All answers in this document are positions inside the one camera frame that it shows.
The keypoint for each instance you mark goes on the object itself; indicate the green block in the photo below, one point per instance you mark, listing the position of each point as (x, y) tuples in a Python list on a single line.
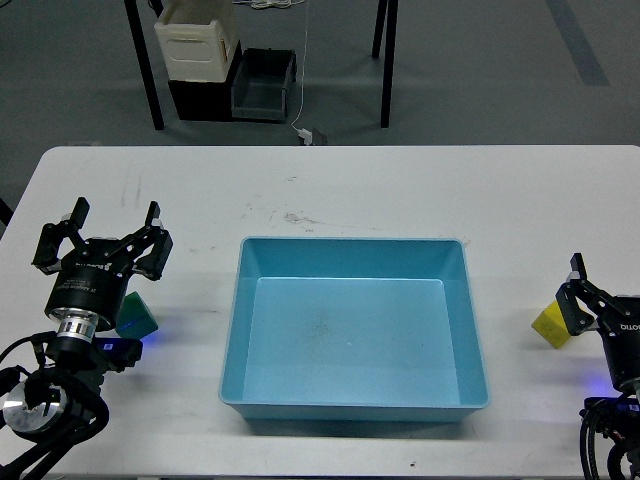
[(135, 320)]

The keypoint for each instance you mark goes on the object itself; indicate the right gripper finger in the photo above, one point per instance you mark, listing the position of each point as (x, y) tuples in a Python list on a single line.
[(580, 302)]

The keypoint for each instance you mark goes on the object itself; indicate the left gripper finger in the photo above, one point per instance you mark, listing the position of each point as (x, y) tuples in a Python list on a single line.
[(52, 235), (146, 251)]

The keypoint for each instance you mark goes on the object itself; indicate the yellow block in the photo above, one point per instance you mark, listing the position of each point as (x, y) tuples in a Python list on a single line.
[(550, 325)]

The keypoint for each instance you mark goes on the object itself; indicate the grey plastic bin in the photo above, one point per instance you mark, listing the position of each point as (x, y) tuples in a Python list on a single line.
[(261, 86)]

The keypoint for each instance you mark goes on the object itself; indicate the black crate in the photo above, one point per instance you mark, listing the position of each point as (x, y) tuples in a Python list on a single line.
[(206, 101)]

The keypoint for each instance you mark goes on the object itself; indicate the white power adapter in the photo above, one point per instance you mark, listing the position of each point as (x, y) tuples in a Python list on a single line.
[(305, 136)]

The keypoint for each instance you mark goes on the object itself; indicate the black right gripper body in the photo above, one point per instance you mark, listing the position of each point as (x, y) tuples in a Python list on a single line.
[(620, 338)]

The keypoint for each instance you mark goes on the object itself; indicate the black table leg far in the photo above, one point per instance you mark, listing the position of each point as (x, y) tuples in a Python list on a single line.
[(379, 26)]

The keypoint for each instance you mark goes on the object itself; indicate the light blue plastic box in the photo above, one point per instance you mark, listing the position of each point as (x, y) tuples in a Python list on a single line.
[(353, 329)]

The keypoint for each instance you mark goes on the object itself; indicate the black table leg right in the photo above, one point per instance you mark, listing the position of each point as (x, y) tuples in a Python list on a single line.
[(390, 31)]

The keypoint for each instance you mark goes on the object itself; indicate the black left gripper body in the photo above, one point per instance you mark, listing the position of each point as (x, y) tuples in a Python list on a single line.
[(93, 278)]

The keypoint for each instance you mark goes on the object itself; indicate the cream plastic container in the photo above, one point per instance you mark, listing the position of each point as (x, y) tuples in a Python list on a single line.
[(198, 39)]

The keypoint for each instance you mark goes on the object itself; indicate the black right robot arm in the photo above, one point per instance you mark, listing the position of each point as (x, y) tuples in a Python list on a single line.
[(615, 418)]

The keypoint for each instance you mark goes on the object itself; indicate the black table leg left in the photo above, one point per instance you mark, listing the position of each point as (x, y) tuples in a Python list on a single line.
[(140, 47)]

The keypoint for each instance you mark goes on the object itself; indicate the black table leg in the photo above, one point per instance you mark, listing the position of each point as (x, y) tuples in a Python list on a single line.
[(390, 31), (379, 26), (140, 47)]

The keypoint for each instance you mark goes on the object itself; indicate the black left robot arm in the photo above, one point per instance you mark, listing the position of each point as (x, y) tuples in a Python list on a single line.
[(59, 404)]

